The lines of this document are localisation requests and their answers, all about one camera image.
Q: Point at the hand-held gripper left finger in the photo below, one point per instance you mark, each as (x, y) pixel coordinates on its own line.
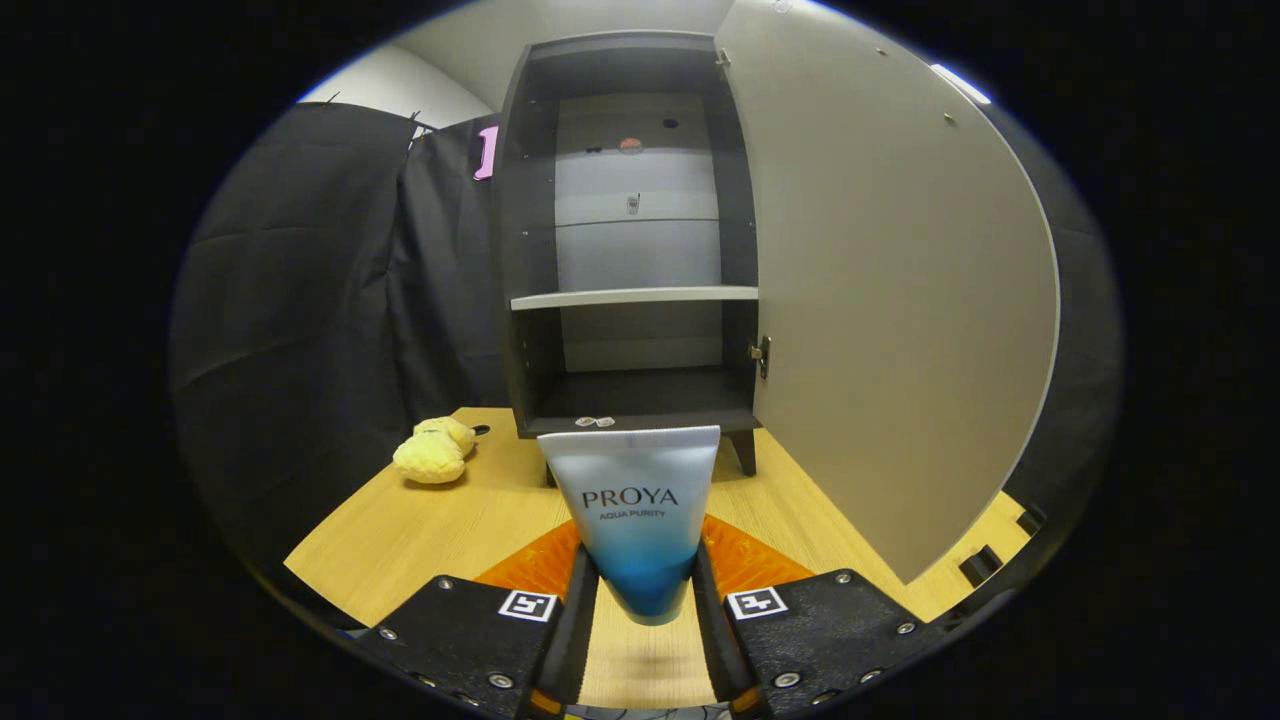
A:
(460, 640)

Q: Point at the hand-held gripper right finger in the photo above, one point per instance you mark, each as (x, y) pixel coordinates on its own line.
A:
(830, 630)

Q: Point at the white and blue tube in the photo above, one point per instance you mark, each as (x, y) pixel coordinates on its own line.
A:
(635, 520)

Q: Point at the beige cabinet door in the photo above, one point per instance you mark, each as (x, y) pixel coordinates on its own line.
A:
(890, 300)

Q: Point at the small black block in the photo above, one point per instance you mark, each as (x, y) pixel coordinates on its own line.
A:
(980, 566)
(1031, 520)

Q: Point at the yellow plush toy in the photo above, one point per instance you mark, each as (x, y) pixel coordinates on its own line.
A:
(432, 455)

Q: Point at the black backdrop cloth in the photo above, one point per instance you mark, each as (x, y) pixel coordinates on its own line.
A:
(290, 300)

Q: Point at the light grey cabinet shelf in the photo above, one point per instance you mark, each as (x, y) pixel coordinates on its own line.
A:
(630, 297)

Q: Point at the dark grey cabinet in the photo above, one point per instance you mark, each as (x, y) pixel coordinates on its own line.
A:
(535, 200)

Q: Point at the long ceiling light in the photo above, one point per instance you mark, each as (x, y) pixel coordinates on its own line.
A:
(960, 83)

